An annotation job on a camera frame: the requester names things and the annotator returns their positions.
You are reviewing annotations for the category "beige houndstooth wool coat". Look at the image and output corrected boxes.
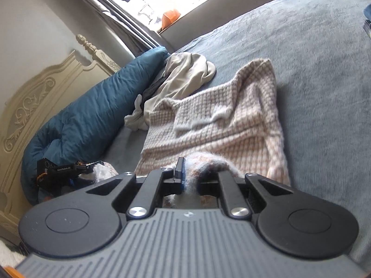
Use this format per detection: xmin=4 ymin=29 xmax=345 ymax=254
xmin=87 ymin=59 xmax=292 ymax=209

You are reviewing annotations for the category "dark grey garment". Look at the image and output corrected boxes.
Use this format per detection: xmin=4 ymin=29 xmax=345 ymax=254
xmin=142 ymin=72 xmax=169 ymax=100

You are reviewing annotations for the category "small white cloth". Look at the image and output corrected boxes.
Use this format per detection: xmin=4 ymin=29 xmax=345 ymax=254
xmin=125 ymin=94 xmax=151 ymax=131

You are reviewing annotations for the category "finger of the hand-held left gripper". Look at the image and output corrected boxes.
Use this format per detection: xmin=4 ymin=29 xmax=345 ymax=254
xmin=75 ymin=160 xmax=101 ymax=186

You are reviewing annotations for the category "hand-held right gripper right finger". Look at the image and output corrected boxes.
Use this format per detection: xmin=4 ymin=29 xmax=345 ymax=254
xmin=200 ymin=171 xmax=294 ymax=219

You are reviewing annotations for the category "teal quilted pillow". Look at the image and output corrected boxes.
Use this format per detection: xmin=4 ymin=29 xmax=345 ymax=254
xmin=21 ymin=46 xmax=171 ymax=206

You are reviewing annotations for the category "orange bag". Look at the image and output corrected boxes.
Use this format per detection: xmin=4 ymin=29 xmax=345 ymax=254
xmin=162 ymin=9 xmax=181 ymax=29

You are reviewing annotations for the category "grey curtain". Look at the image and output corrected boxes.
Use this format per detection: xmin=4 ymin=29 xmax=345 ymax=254
xmin=55 ymin=0 xmax=163 ymax=53

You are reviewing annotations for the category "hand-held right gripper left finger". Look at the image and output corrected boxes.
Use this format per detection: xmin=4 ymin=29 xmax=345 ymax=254
xmin=86 ymin=157 xmax=186 ymax=219

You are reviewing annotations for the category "white fluffy garment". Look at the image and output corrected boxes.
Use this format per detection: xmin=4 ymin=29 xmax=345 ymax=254
xmin=0 ymin=239 xmax=26 ymax=267

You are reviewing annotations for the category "cream carved headboard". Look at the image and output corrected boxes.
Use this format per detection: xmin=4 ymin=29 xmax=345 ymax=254
xmin=0 ymin=34 xmax=122 ymax=232

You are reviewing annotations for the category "plain beige garment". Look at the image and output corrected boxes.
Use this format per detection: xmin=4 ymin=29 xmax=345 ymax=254
xmin=143 ymin=53 xmax=217 ymax=113

